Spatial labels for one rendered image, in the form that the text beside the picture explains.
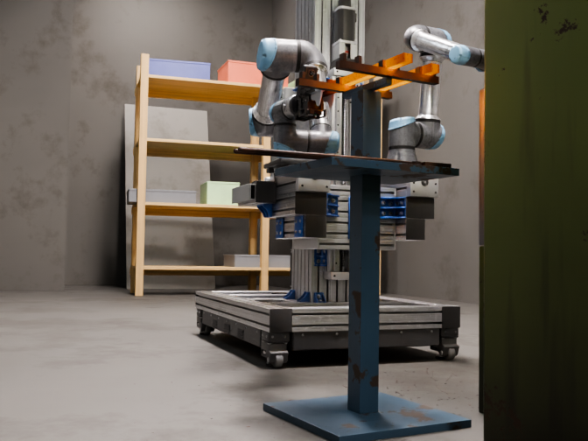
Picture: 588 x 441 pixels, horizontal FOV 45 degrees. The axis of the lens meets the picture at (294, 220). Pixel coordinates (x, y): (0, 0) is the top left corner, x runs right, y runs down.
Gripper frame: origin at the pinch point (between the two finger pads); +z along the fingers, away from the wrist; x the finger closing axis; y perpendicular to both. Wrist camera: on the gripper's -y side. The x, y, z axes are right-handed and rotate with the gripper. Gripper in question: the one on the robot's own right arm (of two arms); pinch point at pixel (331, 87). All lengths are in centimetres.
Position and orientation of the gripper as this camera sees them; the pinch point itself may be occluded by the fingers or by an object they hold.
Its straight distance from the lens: 213.5
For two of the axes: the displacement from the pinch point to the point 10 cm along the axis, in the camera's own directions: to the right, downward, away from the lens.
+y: -0.2, 10.0, -0.5
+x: -8.8, -0.4, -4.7
